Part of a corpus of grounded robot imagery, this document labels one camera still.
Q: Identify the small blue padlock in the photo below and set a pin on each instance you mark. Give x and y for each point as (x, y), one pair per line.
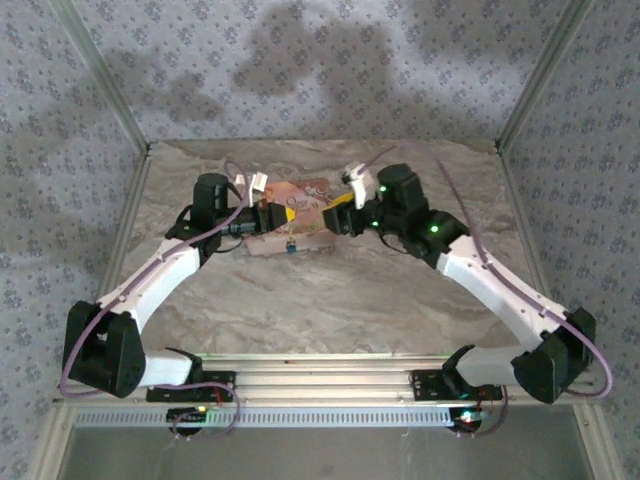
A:
(290, 246)

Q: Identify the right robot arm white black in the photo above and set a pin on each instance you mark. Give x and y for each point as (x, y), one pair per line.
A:
(475, 270)

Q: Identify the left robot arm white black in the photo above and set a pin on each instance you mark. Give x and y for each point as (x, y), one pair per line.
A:
(165, 280)

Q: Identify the left controller board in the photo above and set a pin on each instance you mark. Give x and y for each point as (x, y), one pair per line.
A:
(182, 415)

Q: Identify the controller board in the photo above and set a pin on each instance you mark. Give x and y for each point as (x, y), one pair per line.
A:
(460, 419)
(182, 415)

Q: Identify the right controller board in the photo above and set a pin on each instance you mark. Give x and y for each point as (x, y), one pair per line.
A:
(460, 419)

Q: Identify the aluminium table side rail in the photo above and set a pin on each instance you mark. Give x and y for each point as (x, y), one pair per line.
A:
(122, 235)
(522, 225)

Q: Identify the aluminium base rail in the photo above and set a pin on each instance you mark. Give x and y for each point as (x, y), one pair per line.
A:
(325, 380)

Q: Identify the aluminium frame post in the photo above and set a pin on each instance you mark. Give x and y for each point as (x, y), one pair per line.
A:
(100, 75)
(545, 65)

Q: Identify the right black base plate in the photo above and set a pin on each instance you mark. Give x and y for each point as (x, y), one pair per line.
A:
(425, 387)

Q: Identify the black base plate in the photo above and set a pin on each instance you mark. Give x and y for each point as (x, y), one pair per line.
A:
(200, 394)
(425, 387)

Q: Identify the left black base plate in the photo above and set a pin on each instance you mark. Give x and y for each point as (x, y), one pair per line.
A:
(200, 394)

